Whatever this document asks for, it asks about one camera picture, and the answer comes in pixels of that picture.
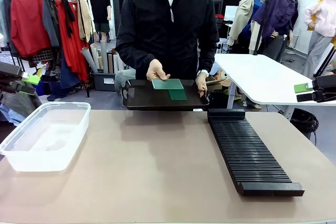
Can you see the grey hanging garment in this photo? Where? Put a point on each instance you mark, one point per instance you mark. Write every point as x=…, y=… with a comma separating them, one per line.
x=48, y=24

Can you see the clear plastic box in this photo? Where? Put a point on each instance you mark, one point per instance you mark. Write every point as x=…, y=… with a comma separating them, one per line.
x=44, y=134

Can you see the beige hanging garment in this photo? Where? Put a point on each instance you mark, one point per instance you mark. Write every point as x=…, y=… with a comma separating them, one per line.
x=84, y=19

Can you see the white table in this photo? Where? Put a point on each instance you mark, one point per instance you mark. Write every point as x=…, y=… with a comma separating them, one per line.
x=262, y=77

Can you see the grey paper roll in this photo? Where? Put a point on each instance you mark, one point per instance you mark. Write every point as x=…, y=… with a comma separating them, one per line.
x=88, y=58

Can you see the black scarf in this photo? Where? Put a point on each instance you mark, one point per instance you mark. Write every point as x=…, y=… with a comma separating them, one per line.
x=68, y=14

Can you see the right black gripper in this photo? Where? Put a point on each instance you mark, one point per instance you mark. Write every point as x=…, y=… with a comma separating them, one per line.
x=325, y=87

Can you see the tall grey cardboard tube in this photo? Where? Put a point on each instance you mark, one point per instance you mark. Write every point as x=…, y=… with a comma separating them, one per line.
x=104, y=56

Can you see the grey clothes pile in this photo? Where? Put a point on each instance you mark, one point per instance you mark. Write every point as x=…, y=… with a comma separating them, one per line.
x=18, y=103

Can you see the person in black jacket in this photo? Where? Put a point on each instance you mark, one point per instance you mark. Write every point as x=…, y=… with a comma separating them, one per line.
x=168, y=24

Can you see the brown cardboard box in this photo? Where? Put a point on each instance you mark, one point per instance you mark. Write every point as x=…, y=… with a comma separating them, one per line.
x=216, y=78

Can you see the black plastic tray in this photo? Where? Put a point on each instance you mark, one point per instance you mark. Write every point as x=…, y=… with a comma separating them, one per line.
x=147, y=99

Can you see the mannequin in beige coat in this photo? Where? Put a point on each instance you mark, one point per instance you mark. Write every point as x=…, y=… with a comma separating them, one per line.
x=242, y=19

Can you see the black slotted PCB rack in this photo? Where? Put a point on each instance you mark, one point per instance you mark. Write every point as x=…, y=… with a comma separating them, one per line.
x=249, y=153

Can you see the red jacket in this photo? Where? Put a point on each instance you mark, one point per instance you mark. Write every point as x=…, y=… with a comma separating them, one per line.
x=26, y=24

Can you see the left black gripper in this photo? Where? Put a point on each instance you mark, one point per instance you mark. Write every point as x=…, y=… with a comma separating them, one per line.
x=8, y=70

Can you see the person's right forearm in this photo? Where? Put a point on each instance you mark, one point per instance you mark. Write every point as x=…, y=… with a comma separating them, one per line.
x=134, y=51

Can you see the red dress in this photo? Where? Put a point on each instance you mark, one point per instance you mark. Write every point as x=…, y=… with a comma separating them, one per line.
x=65, y=48

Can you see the mannequin in pink top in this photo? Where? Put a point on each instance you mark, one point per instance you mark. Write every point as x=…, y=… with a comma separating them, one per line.
x=321, y=19

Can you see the white wrist watch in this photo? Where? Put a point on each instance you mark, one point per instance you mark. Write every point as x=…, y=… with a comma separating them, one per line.
x=203, y=72

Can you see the person's left forearm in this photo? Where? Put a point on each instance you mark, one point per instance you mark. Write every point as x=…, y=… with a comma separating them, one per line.
x=208, y=56

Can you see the person in black t-shirt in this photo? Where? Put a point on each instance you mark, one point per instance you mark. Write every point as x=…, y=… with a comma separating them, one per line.
x=99, y=3

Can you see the person's right hand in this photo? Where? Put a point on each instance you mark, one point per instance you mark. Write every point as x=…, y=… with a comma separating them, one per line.
x=155, y=70

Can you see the mannequin in purple jacket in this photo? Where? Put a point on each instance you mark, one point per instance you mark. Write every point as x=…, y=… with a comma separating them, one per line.
x=278, y=16

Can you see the black tripod stand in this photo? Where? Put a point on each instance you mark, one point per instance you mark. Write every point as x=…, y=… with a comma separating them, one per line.
x=263, y=19

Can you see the green PCB board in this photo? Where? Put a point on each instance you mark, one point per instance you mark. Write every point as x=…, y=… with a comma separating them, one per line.
x=178, y=95
x=168, y=84

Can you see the dark grey storage bin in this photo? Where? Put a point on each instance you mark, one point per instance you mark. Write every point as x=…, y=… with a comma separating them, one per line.
x=103, y=81

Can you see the person's left hand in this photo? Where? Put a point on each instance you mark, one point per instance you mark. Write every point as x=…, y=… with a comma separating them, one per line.
x=201, y=82

